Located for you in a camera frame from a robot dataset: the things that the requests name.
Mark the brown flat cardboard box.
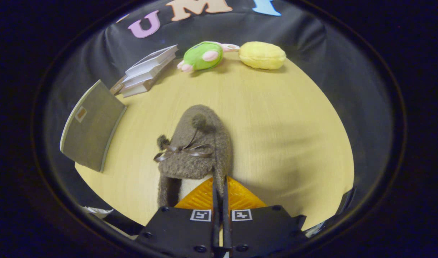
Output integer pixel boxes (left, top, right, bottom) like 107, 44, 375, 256
110, 76, 128, 95

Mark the grey fabric storage box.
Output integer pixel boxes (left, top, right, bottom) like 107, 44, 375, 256
59, 80, 127, 173

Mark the brown fuzzy shoe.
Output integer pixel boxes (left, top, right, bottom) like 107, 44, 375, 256
153, 105, 234, 208

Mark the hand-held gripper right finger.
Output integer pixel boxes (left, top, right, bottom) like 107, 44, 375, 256
221, 175, 309, 258

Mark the black backdrop cloth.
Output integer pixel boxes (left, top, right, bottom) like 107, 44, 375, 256
38, 0, 395, 215

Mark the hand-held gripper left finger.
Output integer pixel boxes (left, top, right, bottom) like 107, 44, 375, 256
134, 177, 222, 258

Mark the green and pink plush toy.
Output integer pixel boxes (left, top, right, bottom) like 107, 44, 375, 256
177, 41, 240, 73

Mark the yellow plush toy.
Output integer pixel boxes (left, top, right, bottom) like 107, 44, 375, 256
239, 41, 287, 70

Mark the black flat panel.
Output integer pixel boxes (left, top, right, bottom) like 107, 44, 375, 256
307, 187, 356, 237

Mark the tan spine book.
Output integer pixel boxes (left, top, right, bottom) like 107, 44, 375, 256
119, 73, 158, 98

